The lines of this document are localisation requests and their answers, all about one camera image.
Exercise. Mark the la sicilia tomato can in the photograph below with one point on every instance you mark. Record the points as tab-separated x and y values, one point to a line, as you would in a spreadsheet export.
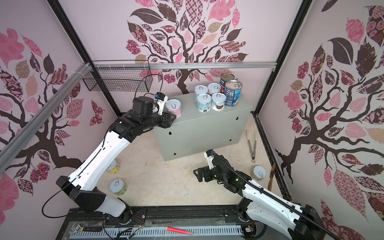
224	79

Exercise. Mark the metal kitchen tongs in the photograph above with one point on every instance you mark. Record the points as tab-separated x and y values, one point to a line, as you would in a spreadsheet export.
252	147

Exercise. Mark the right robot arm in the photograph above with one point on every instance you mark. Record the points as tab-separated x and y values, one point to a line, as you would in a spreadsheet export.
258	204

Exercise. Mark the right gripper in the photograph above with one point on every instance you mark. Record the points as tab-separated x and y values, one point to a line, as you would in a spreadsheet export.
206	171

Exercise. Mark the black wire basket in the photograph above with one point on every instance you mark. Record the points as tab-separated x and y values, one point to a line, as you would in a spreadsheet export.
129	77

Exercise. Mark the white slotted cable duct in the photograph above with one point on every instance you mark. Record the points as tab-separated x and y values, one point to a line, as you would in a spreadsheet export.
157	233

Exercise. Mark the wooden handled knife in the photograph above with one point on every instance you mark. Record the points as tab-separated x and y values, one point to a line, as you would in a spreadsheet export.
272	172

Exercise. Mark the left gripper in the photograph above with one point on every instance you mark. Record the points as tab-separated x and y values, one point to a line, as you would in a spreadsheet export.
167	121

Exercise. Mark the black mounting rail base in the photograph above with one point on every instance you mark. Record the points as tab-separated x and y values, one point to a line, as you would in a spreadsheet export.
170	216

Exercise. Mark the aluminium rail wall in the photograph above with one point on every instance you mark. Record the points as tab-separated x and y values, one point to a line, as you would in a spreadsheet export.
172	66
13	148

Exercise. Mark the pink can white lid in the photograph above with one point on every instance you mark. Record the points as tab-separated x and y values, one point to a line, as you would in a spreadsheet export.
214	88

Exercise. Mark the teal can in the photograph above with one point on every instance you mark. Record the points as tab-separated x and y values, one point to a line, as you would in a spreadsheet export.
204	103
218	102
199	90

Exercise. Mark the grey metal cabinet box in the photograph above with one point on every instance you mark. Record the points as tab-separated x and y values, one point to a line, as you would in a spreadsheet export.
195	132

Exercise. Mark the aluminium rail back wall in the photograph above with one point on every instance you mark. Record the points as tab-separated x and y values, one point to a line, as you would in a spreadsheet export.
172	66

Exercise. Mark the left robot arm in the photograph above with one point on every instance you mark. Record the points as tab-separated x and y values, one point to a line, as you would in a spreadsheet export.
80	186

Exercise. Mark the pink marker pen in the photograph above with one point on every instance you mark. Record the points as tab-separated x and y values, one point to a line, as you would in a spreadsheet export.
179	231

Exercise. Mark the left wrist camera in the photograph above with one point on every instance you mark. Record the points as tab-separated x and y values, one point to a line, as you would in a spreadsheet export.
160	99

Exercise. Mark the blue label tall can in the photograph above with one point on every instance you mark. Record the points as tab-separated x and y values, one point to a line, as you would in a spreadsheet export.
233	90

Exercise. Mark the aluminium rail left wall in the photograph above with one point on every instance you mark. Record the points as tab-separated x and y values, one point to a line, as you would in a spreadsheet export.
13	148

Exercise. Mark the green label can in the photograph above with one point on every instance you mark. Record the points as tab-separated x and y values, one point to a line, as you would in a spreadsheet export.
118	187

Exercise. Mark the orange label can right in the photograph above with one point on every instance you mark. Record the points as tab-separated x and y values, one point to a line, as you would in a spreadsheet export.
259	173

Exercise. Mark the yellow label can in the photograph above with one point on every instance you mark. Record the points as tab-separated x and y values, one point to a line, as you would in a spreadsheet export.
113	168

